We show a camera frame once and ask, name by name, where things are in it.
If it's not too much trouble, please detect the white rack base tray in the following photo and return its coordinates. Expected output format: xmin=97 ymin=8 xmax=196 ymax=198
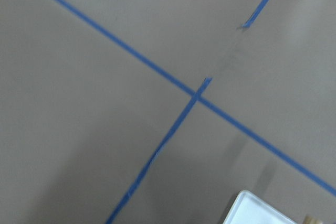
xmin=222 ymin=190 xmax=296 ymax=224

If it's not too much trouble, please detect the wooden rack rod near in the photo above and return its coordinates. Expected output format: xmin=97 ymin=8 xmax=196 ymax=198
xmin=303 ymin=215 xmax=323 ymax=224

